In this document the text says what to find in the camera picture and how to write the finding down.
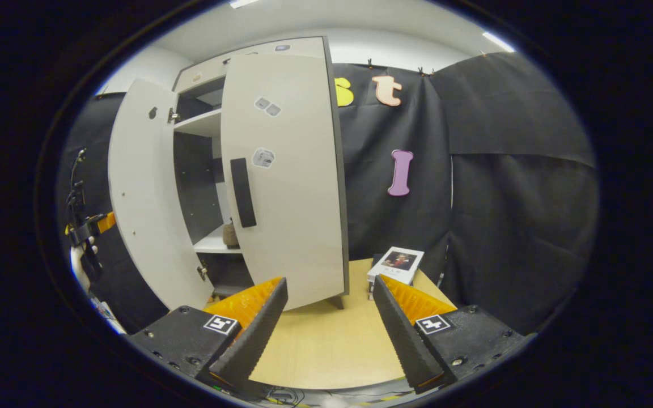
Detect white cabinet door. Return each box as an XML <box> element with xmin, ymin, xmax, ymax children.
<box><xmin>220</xmin><ymin>52</ymin><xmax>351</xmax><ymax>311</ymax></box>
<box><xmin>107</xmin><ymin>78</ymin><xmax>214</xmax><ymax>311</ymax></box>

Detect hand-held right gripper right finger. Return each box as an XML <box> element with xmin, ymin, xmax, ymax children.
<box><xmin>373</xmin><ymin>274</ymin><xmax>525</xmax><ymax>394</ymax></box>

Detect black backdrop cloth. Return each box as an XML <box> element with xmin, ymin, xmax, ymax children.
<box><xmin>57</xmin><ymin>51</ymin><xmax>599</xmax><ymax>335</ymax></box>

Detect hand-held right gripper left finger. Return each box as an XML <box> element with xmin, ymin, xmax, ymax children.
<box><xmin>128</xmin><ymin>277</ymin><xmax>289</xmax><ymax>392</ymax></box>

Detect computer screen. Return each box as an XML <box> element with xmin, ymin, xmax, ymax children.
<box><xmin>91</xmin><ymin>299</ymin><xmax>128</xmax><ymax>335</ymax></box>

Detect white shoe cabinet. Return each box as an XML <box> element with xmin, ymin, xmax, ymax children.
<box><xmin>171</xmin><ymin>37</ymin><xmax>350</xmax><ymax>309</ymax></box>

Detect white cabinet drawer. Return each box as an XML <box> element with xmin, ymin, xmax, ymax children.
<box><xmin>175</xmin><ymin>37</ymin><xmax>327</xmax><ymax>93</ymax></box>

